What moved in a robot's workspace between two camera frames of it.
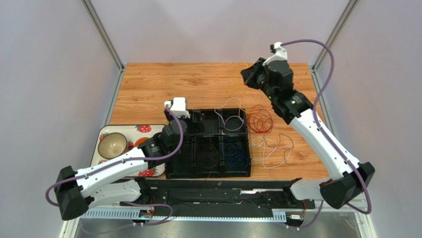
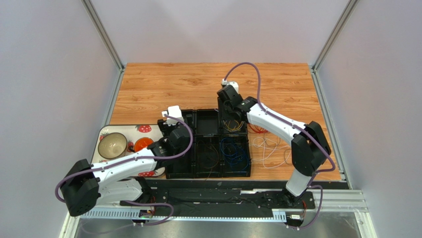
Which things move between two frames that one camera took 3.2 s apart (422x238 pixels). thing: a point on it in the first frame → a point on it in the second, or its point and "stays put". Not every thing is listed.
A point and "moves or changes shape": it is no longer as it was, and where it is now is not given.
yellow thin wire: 235,88 moves or changes shape
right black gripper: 251,74 → 225,97
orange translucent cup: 140,141 stays put
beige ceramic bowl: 112,145 stays put
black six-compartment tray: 217,145 stays put
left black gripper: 198,126 → 165,128
